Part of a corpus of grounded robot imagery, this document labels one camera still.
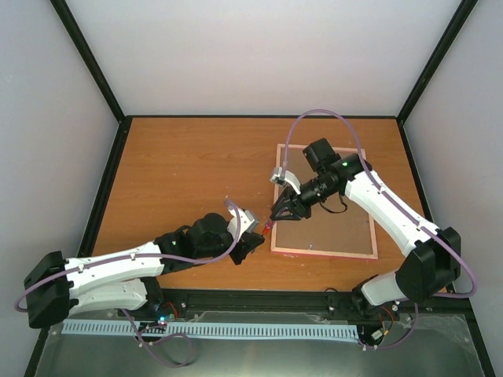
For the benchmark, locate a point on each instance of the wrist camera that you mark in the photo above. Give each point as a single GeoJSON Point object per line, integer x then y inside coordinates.
{"type": "Point", "coordinates": [283, 177]}
{"type": "Point", "coordinates": [242, 221]}

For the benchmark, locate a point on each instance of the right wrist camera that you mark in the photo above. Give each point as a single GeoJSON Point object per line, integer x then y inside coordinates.
{"type": "Point", "coordinates": [283, 177]}

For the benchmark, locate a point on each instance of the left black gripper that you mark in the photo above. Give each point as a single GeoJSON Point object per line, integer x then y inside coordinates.
{"type": "Point", "coordinates": [248, 240]}

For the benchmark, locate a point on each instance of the light blue cable duct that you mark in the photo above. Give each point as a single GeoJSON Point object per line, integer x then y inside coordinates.
{"type": "Point", "coordinates": [224, 331]}

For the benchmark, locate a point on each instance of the black enclosure frame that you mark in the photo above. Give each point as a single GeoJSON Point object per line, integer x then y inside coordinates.
{"type": "Point", "coordinates": [458, 19]}

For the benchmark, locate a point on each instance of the pink picture frame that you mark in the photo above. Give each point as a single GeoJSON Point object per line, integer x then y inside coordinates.
{"type": "Point", "coordinates": [335, 229]}

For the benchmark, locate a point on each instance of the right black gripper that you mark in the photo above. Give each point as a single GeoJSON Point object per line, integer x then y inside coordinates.
{"type": "Point", "coordinates": [304, 211]}

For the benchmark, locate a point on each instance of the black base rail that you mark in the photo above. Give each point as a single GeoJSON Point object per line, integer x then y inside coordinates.
{"type": "Point", "coordinates": [328, 302]}

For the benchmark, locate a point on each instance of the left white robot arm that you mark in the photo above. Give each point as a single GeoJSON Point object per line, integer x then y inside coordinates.
{"type": "Point", "coordinates": [59, 287]}

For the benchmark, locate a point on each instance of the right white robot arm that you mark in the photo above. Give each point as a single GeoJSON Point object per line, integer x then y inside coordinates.
{"type": "Point", "coordinates": [431, 254]}

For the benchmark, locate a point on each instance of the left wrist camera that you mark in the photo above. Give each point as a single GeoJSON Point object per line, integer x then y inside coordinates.
{"type": "Point", "coordinates": [242, 221]}

